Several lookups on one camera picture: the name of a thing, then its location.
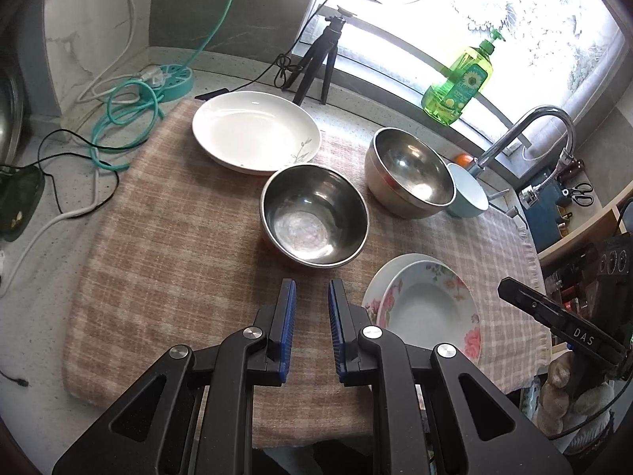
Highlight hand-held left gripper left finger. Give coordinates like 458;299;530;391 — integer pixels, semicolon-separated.
52;278;298;475

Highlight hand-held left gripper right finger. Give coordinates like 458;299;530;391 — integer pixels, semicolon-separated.
328;278;569;475

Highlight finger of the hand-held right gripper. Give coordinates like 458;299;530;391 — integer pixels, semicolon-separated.
498;277;557;327

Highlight large floral plate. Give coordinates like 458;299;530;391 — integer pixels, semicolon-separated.
361;253;446;327

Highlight small floral plate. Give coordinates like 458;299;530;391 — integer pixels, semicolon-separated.
380;260;483;363

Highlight small steel bowl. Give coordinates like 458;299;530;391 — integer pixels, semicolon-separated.
260;165;371;269

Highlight light blue bowl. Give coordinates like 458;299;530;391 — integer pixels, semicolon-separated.
445;162;490;219

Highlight large steel bowl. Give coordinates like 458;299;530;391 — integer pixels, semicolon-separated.
365;127;457;219

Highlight white plate with branch print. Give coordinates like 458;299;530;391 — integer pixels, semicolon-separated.
192;90;322;175

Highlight person's right hand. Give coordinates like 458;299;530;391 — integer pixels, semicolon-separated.
536;356;614;451

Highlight blue utensil holder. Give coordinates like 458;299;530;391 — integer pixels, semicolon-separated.
521;178;569;253

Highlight black scissors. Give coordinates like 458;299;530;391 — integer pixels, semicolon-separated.
561;182;594;207

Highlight plaid cloth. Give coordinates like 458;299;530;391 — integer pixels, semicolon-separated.
62;96;552;448

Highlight chrome faucet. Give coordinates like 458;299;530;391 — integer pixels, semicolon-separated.
475;105;579;209

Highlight green dish soap bottle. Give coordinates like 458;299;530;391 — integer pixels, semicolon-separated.
420;30;505;127

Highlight round teal power strip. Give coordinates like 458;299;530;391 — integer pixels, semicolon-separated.
142;63;195;100

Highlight black tripod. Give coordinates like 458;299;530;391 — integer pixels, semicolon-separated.
292;5;347;106

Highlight dark green dish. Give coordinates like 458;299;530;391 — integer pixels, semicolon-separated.
0;165;46;243

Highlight steel pot lid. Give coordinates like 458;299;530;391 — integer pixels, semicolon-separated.
0;69;25;169

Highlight brown knife handle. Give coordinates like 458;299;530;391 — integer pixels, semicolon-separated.
556;157;585;181

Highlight thick white power cable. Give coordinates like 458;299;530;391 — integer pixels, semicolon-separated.
0;171;122;298

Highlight black ring light cable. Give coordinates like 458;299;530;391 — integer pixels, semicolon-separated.
227;0;327;95

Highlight teal cable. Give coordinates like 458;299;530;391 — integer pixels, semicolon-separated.
91;0;248;171

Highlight thin white cable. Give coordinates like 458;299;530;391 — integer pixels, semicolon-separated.
74;0;149;105

